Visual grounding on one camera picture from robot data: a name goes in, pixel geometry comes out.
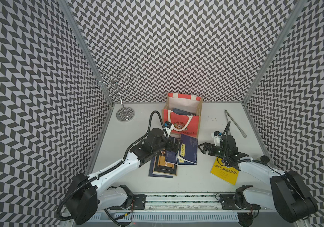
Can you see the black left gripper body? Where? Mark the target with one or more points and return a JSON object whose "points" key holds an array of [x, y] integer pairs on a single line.
{"points": [[156, 148]]}

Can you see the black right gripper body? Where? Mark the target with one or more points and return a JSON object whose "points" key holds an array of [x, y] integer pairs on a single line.
{"points": [[221, 152]]}

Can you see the blue book yellow title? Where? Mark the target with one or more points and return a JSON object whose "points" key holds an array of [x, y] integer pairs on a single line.
{"points": [[187, 155]]}

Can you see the blue book barcode back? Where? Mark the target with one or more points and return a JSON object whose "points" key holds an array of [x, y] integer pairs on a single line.
{"points": [[182, 112]]}

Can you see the red burlap Christmas bag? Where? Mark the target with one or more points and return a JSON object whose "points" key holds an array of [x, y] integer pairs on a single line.
{"points": [[188, 125]]}

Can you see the navy book yellow label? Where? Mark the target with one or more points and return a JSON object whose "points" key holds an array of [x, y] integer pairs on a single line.
{"points": [[170, 157]]}

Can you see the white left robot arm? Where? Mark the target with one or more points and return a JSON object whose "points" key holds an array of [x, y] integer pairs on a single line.
{"points": [[88, 194]]}

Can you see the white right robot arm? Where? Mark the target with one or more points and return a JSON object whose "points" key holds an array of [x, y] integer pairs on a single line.
{"points": [[288, 195]]}

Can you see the stainless steel kitchen tongs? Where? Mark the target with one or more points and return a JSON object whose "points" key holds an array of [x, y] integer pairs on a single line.
{"points": [[230, 118]]}

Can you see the yellow book blue illustration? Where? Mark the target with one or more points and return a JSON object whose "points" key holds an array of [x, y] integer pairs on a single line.
{"points": [[228, 174]]}

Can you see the brown cover book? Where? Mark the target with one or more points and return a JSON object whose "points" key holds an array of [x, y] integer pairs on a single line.
{"points": [[162, 167]]}

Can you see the blue book under brown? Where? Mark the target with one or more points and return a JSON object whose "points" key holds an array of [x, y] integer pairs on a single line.
{"points": [[151, 168]]}

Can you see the small glass spice jar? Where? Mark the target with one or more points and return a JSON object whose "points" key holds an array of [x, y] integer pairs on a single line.
{"points": [[265, 159]]}

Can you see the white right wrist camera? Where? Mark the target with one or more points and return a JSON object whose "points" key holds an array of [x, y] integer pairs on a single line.
{"points": [[217, 135]]}

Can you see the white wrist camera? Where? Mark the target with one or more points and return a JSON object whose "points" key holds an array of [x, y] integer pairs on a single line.
{"points": [[168, 128], [217, 135]]}

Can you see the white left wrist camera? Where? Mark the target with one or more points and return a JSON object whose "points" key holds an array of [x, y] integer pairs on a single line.
{"points": [[168, 128]]}

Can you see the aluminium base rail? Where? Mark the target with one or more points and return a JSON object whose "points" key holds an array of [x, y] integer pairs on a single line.
{"points": [[191, 209]]}

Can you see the chrome wire jewelry stand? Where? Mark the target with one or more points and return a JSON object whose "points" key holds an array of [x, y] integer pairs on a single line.
{"points": [[115, 86]]}

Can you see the right aluminium corner post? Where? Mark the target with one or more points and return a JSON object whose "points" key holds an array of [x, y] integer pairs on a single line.
{"points": [[275, 48]]}

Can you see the aluminium corner frame post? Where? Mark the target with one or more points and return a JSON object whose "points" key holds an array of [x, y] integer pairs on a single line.
{"points": [[69, 17]]}

